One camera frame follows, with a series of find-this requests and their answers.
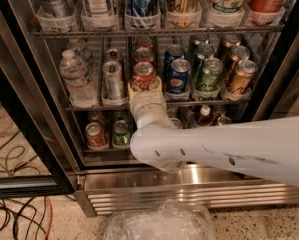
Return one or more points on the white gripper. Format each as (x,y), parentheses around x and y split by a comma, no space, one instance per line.
(147,101)

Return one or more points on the red coke can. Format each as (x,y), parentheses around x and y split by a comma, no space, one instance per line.
(143,75)
(145,42)
(143,55)

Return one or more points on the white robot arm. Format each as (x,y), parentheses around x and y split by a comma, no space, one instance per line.
(266,149)

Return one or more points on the front blue pepsi can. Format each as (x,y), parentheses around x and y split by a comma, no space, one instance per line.
(178,76)

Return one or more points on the blue pepsi can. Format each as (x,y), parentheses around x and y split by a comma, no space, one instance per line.
(178,76)
(173,52)

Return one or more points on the front silver slim can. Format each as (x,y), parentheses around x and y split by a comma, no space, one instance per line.
(114,80)

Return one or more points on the silver slim can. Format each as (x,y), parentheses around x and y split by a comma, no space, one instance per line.
(114,80)
(113,55)

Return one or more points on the bottom shelf silver can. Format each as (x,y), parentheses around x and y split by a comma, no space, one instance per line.
(177,123)

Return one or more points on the rear blue pepsi can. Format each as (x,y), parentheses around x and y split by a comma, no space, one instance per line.
(173,52)

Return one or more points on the rear silver slim can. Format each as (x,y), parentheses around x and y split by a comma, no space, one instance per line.
(113,55)

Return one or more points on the bottom shelf green can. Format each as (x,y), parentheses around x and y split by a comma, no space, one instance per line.
(121,134)

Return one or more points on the bottom shelf tea bottle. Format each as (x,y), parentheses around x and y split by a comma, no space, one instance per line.
(203,118)

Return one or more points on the front green soda can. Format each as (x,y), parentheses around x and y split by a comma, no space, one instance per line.
(209,75)

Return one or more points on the green soda can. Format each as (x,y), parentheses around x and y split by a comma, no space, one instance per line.
(196,40)
(202,52)
(209,75)

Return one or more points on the bottom shelf red can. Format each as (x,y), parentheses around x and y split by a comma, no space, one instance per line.
(95,135)

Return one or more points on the middle green soda can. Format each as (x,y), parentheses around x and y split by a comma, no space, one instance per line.
(202,52)

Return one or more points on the rear green soda can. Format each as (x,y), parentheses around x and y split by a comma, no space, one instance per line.
(196,40)

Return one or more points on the bottom shelf gold can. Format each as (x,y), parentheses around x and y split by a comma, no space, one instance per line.
(223,120)

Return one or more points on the stainless steel fridge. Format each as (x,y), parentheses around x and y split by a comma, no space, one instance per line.
(110,179)

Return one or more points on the rear gold soda can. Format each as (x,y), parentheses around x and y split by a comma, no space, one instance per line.
(226,42)

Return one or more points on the gold soda can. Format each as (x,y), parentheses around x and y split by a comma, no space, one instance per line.
(241,77)
(236,54)
(226,42)

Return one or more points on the front gold soda can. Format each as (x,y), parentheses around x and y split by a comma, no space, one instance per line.
(241,77)

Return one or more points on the middle gold soda can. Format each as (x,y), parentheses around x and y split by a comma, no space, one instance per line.
(236,54)

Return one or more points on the glass fridge door left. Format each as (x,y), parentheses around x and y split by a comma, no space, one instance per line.
(37,156)

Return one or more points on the front clear water bottle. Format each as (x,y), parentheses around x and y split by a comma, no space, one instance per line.
(78,81)

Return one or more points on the clear water bottle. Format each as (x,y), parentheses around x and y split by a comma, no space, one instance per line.
(80,47)
(78,81)

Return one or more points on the rear clear water bottle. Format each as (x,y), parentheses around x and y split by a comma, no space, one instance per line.
(80,47)

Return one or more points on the crumpled clear plastic bag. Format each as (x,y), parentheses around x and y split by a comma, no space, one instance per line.
(170,221)

